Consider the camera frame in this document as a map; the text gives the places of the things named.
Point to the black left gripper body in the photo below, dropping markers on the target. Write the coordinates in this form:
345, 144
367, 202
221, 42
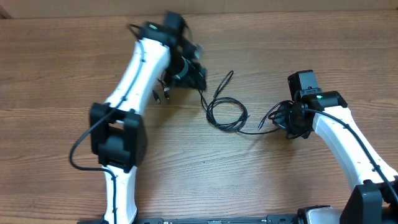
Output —
185, 74

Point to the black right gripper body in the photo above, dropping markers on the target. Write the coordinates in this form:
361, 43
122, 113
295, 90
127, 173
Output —
286, 121

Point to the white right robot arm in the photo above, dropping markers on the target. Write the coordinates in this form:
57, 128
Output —
372, 181

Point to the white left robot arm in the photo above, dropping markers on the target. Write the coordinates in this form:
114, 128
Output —
117, 133

